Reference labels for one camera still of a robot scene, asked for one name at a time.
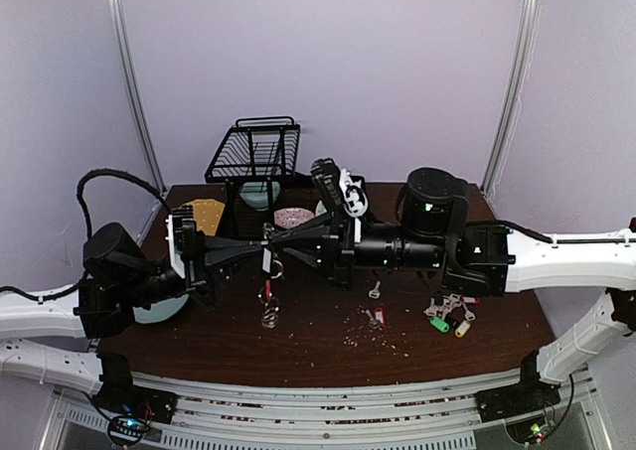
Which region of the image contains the light blue flat plate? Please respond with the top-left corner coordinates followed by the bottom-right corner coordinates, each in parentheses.
top-left (133, 295), bottom-right (189, 325)

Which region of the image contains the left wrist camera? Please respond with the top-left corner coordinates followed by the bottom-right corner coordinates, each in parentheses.
top-left (166, 208), bottom-right (205, 286)

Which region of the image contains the key with red tag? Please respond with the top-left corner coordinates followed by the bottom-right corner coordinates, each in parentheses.
top-left (364, 309), bottom-right (385, 330)

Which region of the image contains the yellow dotted plate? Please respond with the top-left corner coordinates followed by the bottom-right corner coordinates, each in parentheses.
top-left (173, 199), bottom-right (226, 236)

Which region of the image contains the pink patterned bowl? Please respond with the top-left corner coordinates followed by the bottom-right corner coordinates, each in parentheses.
top-left (274, 207), bottom-right (315, 229)

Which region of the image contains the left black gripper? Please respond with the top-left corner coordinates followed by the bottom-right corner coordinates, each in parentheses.
top-left (120, 234), bottom-right (265, 310)

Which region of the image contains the lone silver key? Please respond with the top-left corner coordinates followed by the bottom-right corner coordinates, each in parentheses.
top-left (368, 280), bottom-right (382, 300)

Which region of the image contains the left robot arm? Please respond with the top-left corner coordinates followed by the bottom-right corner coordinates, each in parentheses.
top-left (1, 223), bottom-right (267, 414)

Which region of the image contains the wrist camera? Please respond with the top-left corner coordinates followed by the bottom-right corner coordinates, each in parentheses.
top-left (166, 208), bottom-right (205, 286)
top-left (310, 158), bottom-right (369, 219)

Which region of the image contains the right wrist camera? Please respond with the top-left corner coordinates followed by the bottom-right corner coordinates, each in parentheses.
top-left (310, 158), bottom-right (369, 219)

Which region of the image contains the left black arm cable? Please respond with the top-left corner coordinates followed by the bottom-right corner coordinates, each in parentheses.
top-left (0, 168), bottom-right (173, 302)

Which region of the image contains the pale green bowl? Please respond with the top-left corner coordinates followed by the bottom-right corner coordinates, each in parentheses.
top-left (239, 182), bottom-right (281, 212)

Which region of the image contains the pile of tagged keys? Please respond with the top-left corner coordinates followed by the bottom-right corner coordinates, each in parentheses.
top-left (423, 292), bottom-right (481, 339)

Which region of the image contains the yellow daisy plate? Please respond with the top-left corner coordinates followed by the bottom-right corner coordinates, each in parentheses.
top-left (315, 200), bottom-right (332, 217)

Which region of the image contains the key with black tag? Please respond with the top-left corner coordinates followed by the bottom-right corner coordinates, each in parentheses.
top-left (261, 247), bottom-right (273, 274)

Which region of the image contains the grey keyring organiser red handle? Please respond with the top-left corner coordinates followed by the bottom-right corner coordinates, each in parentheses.
top-left (258, 224), bottom-right (284, 329)

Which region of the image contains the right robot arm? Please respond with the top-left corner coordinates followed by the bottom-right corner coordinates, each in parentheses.
top-left (270, 160), bottom-right (635, 421)

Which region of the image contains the black wire dish rack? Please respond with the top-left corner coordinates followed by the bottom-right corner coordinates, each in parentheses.
top-left (204, 116), bottom-right (375, 252)

